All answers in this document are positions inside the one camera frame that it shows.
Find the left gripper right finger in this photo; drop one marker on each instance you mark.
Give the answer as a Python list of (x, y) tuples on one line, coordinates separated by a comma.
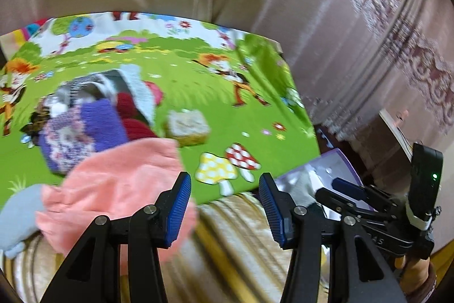
[(357, 273)]

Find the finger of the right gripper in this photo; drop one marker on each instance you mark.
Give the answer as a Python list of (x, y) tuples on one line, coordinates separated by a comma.
[(350, 213), (349, 189)]

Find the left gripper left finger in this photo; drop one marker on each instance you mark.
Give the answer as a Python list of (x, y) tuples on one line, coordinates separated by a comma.
[(90, 272)]

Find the purple storage box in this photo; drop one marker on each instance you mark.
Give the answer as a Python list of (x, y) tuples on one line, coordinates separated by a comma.
[(303, 182)]

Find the light blue plush toy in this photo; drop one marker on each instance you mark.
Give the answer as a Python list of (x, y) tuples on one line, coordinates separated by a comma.
[(18, 219)]

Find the pink fleece cloth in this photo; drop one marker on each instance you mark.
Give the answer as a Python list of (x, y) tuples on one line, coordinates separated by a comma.
[(116, 182)]

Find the purple knitted sock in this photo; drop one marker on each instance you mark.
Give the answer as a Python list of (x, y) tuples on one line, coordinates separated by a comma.
[(69, 138)]

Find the red crochet flower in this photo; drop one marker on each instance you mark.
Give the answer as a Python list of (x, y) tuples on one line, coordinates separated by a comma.
[(134, 126)]

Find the beige scouring sponge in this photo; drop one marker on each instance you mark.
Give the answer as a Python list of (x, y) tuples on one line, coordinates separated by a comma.
[(187, 127)]

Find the grey striped drawstring pouch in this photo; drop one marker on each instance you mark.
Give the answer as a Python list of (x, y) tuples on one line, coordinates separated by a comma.
[(104, 85)]

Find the right hand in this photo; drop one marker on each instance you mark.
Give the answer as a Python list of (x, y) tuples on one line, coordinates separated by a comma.
[(416, 272)]

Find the white side table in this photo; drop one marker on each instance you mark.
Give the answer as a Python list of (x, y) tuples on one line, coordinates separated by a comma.
[(402, 141)]

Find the cartoon green bedsheet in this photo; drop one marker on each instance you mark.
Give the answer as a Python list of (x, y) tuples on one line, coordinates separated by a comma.
[(238, 80)]

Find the pink round crochet coaster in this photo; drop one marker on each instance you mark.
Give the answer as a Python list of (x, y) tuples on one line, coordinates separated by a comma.
[(157, 93)]

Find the colourful striped blanket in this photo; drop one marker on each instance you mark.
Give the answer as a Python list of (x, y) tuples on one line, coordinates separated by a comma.
[(12, 42)]

